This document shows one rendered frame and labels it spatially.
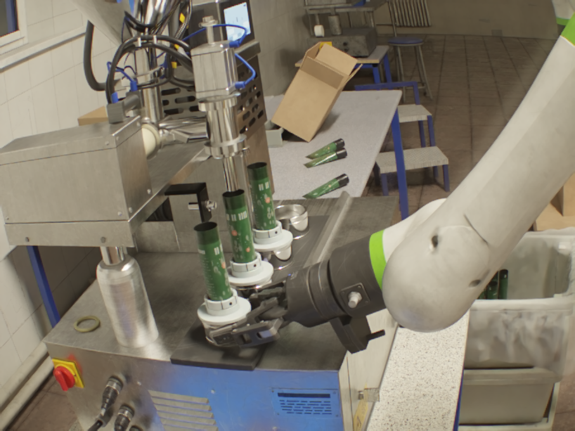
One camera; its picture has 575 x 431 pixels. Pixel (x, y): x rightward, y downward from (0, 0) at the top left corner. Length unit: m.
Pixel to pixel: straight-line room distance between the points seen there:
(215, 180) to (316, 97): 1.54
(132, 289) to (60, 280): 2.17
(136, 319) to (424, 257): 0.46
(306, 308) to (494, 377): 1.00
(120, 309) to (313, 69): 1.81
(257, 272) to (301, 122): 1.74
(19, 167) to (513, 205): 0.68
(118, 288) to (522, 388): 1.20
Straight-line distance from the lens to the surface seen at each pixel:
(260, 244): 1.13
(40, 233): 1.01
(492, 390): 1.86
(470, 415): 1.95
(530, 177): 0.65
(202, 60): 0.95
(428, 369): 1.33
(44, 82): 3.06
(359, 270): 0.84
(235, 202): 1.00
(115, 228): 0.93
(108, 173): 0.90
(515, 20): 11.19
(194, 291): 1.15
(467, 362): 1.83
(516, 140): 0.66
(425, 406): 1.23
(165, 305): 1.12
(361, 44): 5.33
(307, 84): 2.70
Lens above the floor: 1.53
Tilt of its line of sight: 21 degrees down
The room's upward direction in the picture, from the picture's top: 9 degrees counter-clockwise
